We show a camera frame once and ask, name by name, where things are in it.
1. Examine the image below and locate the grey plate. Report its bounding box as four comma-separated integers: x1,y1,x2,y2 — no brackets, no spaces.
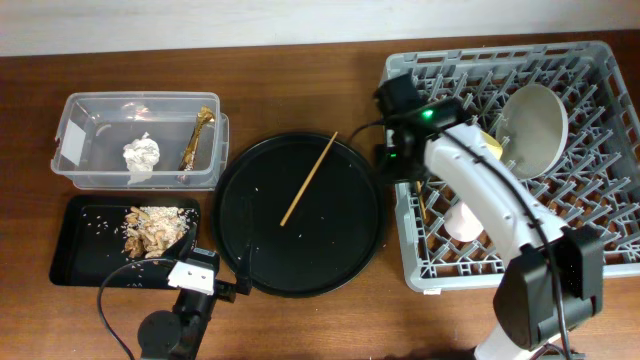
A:
496,84,568,180

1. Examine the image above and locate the pink cup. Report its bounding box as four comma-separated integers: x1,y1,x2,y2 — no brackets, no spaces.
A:
444,201,484,242

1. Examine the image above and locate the food scraps pile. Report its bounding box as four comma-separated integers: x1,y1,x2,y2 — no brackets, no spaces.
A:
122,206,193,259

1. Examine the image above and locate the grey dishwasher rack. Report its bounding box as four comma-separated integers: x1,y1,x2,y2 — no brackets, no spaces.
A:
382,41,639,294

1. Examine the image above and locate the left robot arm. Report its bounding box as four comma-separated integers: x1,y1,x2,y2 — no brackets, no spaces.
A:
137,235,252,359

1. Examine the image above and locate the gold brown snack wrapper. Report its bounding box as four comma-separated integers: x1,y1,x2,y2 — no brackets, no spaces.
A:
179,106,215,171

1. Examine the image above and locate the round black serving tray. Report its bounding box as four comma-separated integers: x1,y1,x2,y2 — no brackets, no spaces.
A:
211,133,387,298

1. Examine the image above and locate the clear plastic bin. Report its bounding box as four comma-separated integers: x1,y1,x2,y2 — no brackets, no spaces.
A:
51,91,229,191

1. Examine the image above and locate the yellow bowl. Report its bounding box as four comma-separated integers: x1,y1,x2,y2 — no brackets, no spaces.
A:
481,131,503,160

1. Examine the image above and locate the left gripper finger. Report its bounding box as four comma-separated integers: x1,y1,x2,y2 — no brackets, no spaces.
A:
236,241,252,295
172,224,198,258

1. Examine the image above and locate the wooden chopstick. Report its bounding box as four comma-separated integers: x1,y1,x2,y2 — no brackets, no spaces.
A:
279,131,338,227
415,181,429,223

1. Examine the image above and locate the black rectangular tray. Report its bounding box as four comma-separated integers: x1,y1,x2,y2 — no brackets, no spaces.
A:
49,195,201,289

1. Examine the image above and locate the white tissue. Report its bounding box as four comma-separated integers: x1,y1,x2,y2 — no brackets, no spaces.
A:
123,132,160,172

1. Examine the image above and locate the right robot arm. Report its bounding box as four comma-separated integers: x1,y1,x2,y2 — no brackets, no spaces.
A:
374,74,604,359

